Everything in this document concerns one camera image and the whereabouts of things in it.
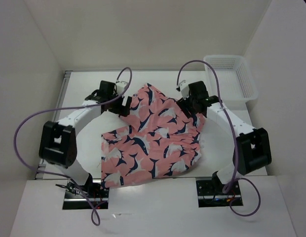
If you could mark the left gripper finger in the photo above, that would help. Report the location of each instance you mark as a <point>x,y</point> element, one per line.
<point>124,110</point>
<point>126,102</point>

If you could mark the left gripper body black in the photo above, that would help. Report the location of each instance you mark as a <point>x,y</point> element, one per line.
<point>113,106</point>

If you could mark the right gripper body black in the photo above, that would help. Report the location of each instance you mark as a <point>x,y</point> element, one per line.
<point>191,100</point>

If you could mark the pink shark print shorts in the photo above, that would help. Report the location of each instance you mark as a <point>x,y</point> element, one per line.
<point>159,141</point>

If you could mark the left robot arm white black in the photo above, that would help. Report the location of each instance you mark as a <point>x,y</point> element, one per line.
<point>75,122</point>

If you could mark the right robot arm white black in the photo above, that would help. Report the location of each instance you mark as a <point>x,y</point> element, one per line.
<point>251,145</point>

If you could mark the white plastic basket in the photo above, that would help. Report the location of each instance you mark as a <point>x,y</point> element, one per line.
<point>234,76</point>

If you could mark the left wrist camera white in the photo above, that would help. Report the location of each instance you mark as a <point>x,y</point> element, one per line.
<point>120,86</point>

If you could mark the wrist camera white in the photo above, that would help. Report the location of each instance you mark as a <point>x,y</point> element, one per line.
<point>183,88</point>
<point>120,86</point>

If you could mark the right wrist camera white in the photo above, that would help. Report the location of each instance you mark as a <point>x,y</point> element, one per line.
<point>183,88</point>

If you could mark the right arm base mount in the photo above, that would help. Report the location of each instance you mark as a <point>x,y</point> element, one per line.
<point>209,197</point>

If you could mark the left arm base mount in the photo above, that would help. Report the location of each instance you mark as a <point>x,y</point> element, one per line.
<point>74,199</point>

